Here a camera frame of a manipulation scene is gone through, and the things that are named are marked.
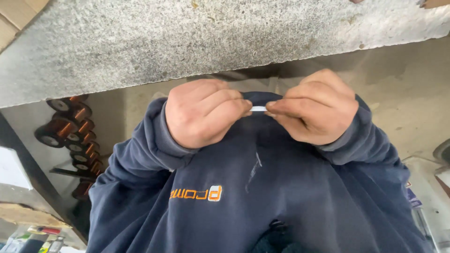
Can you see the person's right hand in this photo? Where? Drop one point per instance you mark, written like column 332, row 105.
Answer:
column 316, row 112

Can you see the person's left hand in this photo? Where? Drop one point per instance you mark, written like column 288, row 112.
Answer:
column 190, row 116

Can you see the small white strip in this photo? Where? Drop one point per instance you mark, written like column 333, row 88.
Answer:
column 258, row 108

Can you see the navy blue sweatshirt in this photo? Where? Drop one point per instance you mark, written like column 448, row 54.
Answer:
column 253, row 196

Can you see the grey round wheel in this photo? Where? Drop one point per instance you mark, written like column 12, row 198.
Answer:
column 443, row 151

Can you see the white metal appliance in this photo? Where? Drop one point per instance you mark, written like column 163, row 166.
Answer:
column 430, row 203

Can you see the torn cardboard piece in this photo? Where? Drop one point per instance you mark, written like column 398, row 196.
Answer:
column 436, row 2

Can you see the red and yellow tube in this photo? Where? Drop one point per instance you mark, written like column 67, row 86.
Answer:
column 45, row 230

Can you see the white paper sheet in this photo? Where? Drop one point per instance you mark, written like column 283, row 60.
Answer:
column 12, row 168

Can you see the worn wooden board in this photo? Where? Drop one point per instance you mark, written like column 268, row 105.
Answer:
column 28, row 215

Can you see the heap of bottles and cans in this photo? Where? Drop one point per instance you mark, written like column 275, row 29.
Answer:
column 38, row 245

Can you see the brown cardboard box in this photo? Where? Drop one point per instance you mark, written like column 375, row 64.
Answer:
column 16, row 17

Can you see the black metal bracket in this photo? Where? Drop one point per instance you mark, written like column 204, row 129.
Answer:
column 70, row 173

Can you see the black metal table frame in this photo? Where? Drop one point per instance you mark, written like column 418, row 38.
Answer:
column 38, row 179

